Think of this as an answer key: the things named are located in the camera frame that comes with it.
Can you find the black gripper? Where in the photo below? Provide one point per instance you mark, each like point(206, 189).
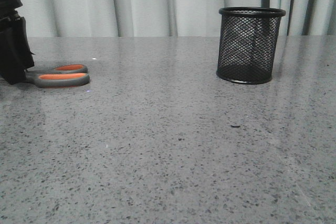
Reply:
point(16, 56)

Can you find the grey and orange scissors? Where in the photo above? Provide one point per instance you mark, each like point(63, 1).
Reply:
point(59, 77)

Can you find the white pleated curtain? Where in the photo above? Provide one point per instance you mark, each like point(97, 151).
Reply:
point(145, 18)

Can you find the black mesh pen holder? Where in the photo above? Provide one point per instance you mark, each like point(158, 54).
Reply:
point(247, 46)

